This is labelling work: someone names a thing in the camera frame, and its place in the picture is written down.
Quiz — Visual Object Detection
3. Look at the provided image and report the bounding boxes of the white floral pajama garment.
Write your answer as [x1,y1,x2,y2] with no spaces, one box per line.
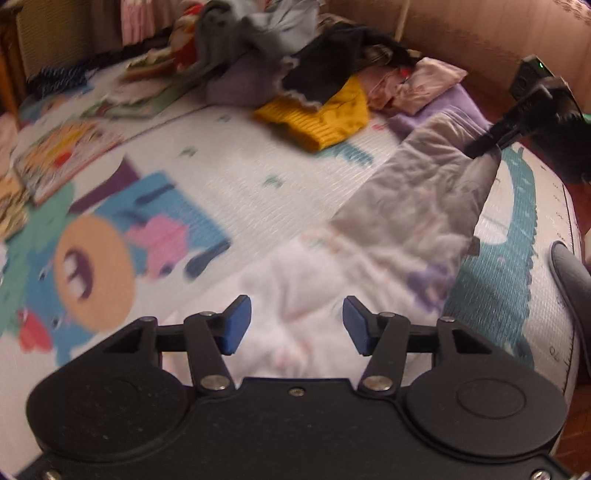
[173,111,505,370]

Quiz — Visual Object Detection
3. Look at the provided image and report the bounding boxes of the grey rounded object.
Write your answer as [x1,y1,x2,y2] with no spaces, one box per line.
[549,240,591,326]

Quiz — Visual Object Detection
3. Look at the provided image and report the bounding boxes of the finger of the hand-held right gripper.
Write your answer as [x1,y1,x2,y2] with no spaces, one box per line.
[463,99,539,158]

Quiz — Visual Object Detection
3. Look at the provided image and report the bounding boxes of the plaid cloth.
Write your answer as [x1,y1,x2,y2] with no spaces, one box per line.
[363,44,396,66]

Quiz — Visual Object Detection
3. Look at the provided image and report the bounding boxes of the colourful picture book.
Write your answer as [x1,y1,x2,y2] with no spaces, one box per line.
[13,119,124,205]

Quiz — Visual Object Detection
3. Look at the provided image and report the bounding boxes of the checkered picture book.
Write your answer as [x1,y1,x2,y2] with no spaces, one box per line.
[0,174,32,241]

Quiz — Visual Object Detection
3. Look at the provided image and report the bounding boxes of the grey pants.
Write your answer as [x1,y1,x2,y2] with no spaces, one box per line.
[194,0,325,80]

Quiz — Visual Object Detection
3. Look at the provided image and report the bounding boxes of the light purple garment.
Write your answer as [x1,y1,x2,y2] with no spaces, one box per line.
[205,54,297,110]

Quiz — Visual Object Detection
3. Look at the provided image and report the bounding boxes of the slatted radiator cover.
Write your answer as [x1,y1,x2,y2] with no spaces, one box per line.
[16,0,95,77]

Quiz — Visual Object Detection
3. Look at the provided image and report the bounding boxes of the pink striped curtain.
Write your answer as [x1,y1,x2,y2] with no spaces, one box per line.
[119,0,158,48]

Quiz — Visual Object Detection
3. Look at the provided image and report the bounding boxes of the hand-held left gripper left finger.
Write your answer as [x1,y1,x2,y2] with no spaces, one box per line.
[104,295,253,394]

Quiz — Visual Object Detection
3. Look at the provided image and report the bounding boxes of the black garment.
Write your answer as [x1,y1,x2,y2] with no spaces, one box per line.
[281,22,419,110]

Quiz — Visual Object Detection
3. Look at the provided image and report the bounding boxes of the pale pink garment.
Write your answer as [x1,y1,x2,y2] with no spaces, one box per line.
[368,57,468,114]

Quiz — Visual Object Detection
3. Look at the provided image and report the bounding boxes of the cartoon printed play mat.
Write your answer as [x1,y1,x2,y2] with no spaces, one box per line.
[0,55,583,398]

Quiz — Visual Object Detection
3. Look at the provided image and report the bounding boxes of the yellow knitted sweater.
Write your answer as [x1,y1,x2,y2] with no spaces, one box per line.
[253,76,371,154]

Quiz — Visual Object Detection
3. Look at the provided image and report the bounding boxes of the navy polka dot cloth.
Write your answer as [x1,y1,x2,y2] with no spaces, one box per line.
[27,64,95,89]

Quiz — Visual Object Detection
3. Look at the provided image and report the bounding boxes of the red plush toy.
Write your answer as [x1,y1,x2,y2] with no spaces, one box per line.
[172,8,209,71]

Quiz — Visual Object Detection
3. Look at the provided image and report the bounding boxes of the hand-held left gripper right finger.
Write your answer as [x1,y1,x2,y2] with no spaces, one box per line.
[342,295,492,398]

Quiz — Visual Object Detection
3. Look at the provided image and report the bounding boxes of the green picture book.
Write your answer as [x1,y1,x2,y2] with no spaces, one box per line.
[82,69,211,121]

